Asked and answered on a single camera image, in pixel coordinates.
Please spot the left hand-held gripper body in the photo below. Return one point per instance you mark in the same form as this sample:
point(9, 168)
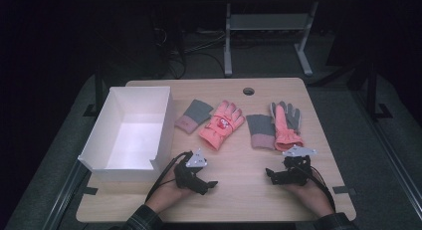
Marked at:
point(185, 175)

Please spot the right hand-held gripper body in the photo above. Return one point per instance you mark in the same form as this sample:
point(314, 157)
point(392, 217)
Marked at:
point(297, 172)

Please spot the grey and pink knit glove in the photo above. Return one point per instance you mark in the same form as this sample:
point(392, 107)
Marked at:
point(260, 130)
point(195, 115)

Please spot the white cardboard box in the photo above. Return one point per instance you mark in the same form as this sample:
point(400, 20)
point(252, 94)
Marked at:
point(129, 140)

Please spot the person's left hand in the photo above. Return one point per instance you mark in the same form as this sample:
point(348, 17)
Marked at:
point(169, 195)

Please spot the person's right hand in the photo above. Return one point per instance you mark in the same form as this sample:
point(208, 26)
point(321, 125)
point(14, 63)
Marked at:
point(312, 198)

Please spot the pink ski glove grey palm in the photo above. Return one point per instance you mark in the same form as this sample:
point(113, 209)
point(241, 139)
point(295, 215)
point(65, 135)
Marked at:
point(285, 130)

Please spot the dark tape strip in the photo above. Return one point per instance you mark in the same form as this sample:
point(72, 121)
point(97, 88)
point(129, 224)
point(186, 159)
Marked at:
point(344, 190)
point(90, 190)

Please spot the pink ski glove with print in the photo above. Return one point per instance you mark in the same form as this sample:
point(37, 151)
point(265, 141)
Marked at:
point(220, 125)

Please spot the black metal stand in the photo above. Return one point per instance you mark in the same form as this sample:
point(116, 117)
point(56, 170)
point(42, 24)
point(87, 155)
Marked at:
point(373, 97)
point(98, 94)

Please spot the aluminium floor rail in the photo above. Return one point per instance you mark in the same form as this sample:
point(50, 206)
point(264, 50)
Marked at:
point(391, 157)
point(64, 196)

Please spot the grey metal table frame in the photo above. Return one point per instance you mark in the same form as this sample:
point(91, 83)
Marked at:
point(268, 22)

